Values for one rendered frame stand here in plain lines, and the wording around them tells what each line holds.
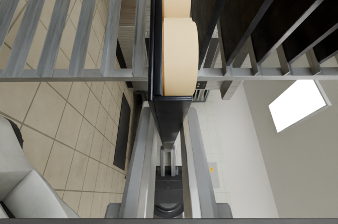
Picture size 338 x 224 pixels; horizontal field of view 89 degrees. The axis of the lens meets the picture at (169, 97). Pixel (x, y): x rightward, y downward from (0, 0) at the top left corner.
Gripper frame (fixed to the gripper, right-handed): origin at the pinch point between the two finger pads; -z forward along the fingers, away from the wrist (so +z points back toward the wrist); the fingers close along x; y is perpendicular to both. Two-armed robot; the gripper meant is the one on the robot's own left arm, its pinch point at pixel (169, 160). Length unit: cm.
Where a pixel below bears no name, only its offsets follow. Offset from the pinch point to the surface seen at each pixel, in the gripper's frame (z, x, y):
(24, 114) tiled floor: -61, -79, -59
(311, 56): -44, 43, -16
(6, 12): -59, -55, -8
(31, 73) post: -39, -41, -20
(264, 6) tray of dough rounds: -30.2, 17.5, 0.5
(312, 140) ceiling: -155, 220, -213
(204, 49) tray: -34.6, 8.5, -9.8
